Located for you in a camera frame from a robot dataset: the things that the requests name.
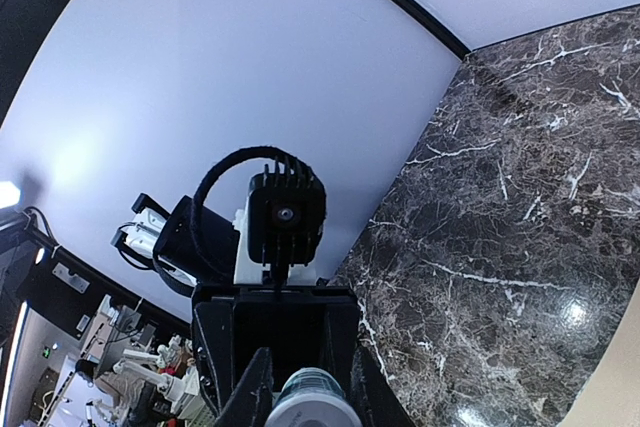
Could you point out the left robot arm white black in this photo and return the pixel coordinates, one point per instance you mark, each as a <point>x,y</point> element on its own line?
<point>161,240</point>

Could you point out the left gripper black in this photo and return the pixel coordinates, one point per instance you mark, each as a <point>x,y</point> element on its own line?
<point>303,327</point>

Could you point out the green white glue stick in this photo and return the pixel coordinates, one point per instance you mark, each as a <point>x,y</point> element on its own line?
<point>312,397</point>

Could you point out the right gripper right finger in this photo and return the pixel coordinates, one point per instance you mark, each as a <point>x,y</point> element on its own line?
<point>371,396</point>

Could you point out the brown paper envelope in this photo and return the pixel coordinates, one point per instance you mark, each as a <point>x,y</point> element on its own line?
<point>611,396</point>

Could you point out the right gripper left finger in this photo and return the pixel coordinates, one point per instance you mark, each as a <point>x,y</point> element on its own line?
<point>251,401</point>

